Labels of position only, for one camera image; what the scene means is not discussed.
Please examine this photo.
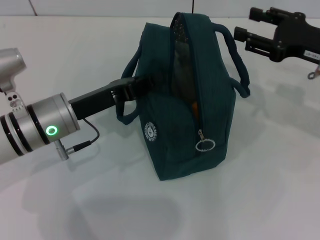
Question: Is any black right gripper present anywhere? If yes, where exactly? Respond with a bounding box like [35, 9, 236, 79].
[234, 6, 320, 63]

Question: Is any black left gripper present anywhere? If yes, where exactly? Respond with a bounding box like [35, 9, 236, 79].
[68, 73, 163, 121]

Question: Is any orange pear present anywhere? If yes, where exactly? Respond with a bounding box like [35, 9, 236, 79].
[191, 99, 200, 120]

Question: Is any dark teal insulated lunch bag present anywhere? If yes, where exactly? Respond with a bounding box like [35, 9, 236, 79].
[116, 11, 251, 181]

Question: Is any right arm cable with connector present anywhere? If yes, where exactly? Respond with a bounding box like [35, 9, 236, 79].
[307, 63, 320, 80]

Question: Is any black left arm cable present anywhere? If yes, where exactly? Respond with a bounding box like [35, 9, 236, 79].
[72, 118, 101, 152]

